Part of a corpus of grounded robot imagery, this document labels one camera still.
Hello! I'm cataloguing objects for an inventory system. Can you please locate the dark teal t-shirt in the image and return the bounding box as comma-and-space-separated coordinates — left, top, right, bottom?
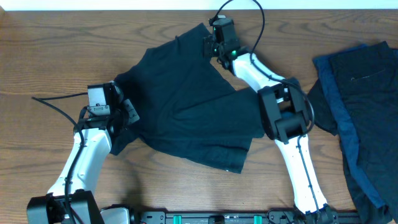
111, 24, 264, 173

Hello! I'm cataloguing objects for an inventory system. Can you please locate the navy blue folded garment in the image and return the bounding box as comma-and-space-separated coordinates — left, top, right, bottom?
308, 44, 386, 208

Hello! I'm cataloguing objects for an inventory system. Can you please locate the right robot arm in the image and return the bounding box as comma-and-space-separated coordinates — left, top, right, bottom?
204, 15, 337, 223

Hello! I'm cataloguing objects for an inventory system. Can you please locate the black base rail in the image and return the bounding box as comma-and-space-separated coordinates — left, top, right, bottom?
100, 208, 361, 224

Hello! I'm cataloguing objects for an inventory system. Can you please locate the black folded garment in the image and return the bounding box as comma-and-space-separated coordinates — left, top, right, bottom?
306, 40, 398, 223

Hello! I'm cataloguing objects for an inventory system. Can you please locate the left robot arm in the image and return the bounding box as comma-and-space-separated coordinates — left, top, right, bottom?
27, 81, 139, 223

